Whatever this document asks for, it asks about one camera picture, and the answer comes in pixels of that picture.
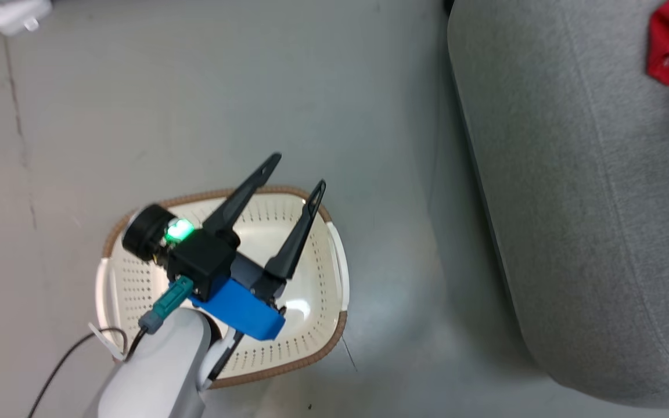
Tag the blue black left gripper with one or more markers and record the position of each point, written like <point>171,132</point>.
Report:
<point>241,310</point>

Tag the cream perforated laundry basket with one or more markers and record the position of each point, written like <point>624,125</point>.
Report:
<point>305,325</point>

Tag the grey fabric sofa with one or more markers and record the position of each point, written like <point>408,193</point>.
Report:
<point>590,203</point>

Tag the white power strip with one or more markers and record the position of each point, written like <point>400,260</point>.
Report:
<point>18,14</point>

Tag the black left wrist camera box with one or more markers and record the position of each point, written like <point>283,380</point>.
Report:
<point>202,261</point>

